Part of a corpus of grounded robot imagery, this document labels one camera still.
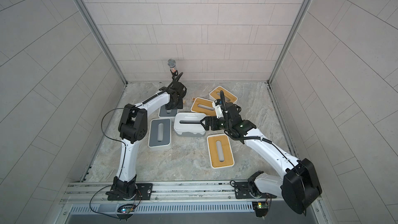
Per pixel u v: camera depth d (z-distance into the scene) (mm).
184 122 884
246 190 711
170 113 933
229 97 1051
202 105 991
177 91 807
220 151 838
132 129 561
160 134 889
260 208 680
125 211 644
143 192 709
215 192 723
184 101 930
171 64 886
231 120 593
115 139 545
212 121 680
